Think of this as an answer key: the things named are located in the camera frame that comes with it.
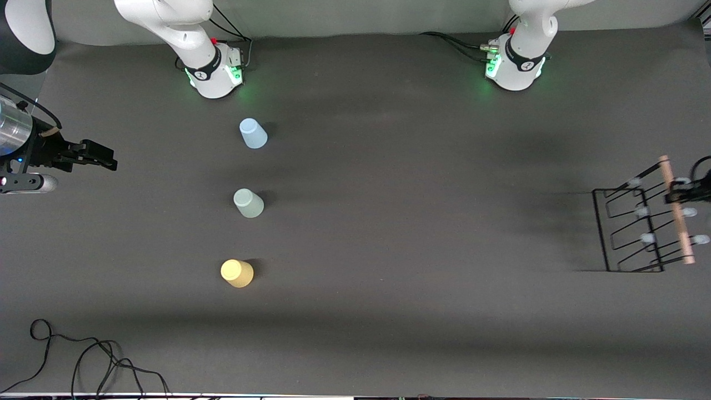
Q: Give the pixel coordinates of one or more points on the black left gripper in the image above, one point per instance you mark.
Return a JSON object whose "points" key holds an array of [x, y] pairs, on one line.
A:
{"points": [[701, 190]]}

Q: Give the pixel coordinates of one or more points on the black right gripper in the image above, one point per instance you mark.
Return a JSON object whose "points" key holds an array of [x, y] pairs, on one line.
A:
{"points": [[45, 151]]}

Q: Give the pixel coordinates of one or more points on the pale green plastic cup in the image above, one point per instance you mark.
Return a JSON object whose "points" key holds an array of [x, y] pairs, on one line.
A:
{"points": [[249, 204]]}

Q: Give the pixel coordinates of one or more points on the yellow plastic cup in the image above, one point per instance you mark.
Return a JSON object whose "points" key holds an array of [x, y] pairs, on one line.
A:
{"points": [[237, 274]]}

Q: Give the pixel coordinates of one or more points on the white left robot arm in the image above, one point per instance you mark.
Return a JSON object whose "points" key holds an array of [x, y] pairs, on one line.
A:
{"points": [[527, 33]]}

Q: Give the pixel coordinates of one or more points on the light blue plastic cup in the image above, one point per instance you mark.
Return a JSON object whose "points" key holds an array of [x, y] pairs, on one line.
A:
{"points": [[254, 135]]}

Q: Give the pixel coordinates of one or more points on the dark grey table cover sheet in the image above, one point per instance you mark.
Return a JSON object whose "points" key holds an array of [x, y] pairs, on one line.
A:
{"points": [[389, 250]]}

